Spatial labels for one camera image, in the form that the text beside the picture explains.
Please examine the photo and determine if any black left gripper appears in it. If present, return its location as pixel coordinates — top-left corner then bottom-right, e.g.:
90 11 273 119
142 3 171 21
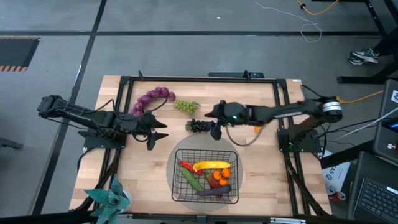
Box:
131 111 170 151

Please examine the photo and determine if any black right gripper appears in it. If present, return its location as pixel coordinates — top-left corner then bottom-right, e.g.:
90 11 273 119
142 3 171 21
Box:
204 99 251 142

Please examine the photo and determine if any black grape bunch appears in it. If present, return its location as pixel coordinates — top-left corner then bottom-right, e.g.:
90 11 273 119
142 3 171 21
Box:
185 118 213 133

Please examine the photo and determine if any green grape bunch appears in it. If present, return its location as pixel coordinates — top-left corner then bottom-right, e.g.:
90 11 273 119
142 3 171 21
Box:
174 100 201 115

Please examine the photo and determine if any purple grape bunch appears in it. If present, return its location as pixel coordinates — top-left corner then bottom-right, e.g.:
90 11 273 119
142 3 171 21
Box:
129 86 177 118

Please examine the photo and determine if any red pepper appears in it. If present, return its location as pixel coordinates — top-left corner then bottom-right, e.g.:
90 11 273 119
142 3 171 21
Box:
179 161 205 176

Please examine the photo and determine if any yellow banana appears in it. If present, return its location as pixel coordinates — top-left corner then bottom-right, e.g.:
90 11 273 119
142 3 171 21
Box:
192 160 231 173

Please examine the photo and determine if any green cucumber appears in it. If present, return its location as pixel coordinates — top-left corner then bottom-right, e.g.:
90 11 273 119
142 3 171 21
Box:
180 167 205 192

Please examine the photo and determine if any purple eggplant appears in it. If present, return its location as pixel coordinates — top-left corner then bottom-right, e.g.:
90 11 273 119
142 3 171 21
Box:
195 185 233 197

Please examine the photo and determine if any round grey mat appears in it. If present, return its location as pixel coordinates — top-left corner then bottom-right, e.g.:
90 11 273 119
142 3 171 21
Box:
165 133 244 213

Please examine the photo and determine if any teal paper pinwheel plant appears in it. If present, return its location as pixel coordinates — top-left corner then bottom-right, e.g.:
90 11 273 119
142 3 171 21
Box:
84 177 131 224

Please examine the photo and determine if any white cardboard box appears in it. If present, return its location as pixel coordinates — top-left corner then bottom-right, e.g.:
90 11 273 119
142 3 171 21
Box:
320 149 352 194

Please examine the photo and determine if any black stand foot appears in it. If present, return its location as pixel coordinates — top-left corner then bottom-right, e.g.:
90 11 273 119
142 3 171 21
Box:
0 136 24 150

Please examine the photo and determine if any person's shoe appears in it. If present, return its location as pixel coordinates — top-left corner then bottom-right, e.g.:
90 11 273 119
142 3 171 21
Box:
348 47 380 65

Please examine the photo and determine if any black hazard-striped floor mat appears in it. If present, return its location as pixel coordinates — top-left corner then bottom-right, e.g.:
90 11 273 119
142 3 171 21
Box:
0 36 41 72

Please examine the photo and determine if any dark monitor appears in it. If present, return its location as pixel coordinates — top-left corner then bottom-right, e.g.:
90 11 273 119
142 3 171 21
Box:
372 78 398 164

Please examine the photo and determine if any black laptop keyboard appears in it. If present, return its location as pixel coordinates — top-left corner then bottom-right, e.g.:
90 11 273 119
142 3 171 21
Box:
348 151 398 224

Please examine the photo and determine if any person's leg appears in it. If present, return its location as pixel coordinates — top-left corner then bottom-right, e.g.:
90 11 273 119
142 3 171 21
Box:
373 27 398 57

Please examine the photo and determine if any black aluminium table frame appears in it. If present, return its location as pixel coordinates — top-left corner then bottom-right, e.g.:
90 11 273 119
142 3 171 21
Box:
74 70 332 218

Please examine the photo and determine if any black wire basket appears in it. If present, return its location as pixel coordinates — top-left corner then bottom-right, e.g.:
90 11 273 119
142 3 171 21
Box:
171 148 239 205

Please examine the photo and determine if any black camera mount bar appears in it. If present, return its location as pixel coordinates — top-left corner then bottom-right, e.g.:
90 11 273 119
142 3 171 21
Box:
207 70 265 79

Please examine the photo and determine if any white floor cable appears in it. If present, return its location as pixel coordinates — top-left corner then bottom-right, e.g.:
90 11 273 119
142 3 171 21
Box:
253 0 323 44

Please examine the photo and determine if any yellow floor cable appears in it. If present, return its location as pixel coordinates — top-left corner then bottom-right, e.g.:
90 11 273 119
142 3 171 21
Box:
295 0 340 16

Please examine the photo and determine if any black desk frame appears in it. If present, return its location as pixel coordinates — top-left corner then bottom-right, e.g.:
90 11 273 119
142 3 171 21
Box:
337 0 398 85

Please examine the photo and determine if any grey-white cable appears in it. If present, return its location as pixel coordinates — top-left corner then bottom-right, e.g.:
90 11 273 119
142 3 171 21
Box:
335 106 398 139

